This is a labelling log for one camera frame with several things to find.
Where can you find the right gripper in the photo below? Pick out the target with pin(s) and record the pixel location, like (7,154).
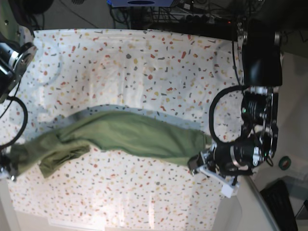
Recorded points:
(8,170)

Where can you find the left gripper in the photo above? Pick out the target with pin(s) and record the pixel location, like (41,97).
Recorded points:
(230,160)

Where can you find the green t-shirt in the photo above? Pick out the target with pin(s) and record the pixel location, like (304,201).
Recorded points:
(135,134)

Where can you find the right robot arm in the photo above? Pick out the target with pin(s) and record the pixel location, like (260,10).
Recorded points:
(17,50)

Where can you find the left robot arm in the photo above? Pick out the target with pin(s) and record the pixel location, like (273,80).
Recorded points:
(262,77)

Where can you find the green tape roll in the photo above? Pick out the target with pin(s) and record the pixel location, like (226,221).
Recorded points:
(284,163)

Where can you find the black keyboard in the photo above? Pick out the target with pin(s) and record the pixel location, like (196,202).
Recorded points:
(276,196)

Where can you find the terrazzo patterned tablecloth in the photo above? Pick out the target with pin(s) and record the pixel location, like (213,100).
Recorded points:
(166,76)

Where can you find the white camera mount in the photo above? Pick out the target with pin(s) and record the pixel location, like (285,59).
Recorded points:
(230,185)

